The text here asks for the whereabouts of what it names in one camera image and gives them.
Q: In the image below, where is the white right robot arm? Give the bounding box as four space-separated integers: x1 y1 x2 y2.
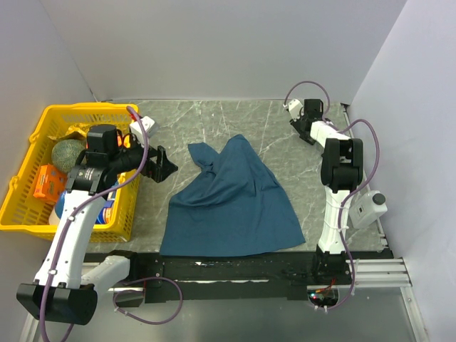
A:
286 99 363 284

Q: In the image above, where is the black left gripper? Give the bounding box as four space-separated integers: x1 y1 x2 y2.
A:
108 133 177 182

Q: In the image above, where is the white webcam device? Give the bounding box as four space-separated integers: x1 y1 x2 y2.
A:
349 190 388 229

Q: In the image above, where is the green melon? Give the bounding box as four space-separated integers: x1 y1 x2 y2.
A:
51 139 86 174

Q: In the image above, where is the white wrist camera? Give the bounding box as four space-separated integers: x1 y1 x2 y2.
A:
130 116 160 138
284 99 304 121

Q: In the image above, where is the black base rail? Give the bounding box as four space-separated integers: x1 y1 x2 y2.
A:
109 252 353 304

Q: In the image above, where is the white blue bottle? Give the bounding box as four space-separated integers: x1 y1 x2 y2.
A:
48 190 66 226

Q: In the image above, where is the yellow plastic basket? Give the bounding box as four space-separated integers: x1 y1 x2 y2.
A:
1 103 140 243

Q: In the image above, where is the blue t-shirt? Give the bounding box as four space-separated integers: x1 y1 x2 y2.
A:
160 135 305 257

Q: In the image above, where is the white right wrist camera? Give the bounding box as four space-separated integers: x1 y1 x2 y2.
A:
284 99 304 121

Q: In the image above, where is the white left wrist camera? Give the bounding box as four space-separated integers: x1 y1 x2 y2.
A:
130 116 160 138

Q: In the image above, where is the aluminium frame rail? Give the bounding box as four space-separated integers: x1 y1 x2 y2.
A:
17 258 428 342

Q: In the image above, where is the orange snack box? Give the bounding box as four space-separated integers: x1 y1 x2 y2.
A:
33 164 67 204

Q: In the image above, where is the yellow snack bag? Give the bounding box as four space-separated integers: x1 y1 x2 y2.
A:
48 123 91 143

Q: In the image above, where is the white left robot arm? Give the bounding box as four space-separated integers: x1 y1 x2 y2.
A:
16 118 177 325

